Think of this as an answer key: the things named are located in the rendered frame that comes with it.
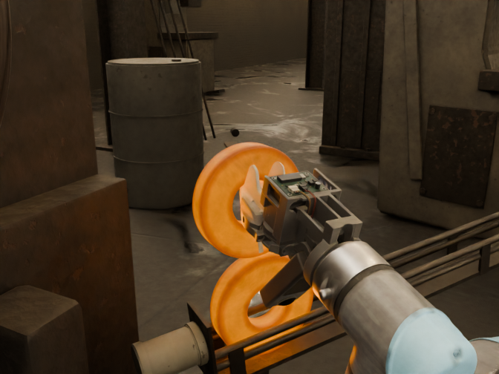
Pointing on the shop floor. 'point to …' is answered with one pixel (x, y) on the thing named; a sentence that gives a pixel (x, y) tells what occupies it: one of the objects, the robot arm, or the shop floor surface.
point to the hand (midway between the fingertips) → (249, 186)
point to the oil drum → (157, 128)
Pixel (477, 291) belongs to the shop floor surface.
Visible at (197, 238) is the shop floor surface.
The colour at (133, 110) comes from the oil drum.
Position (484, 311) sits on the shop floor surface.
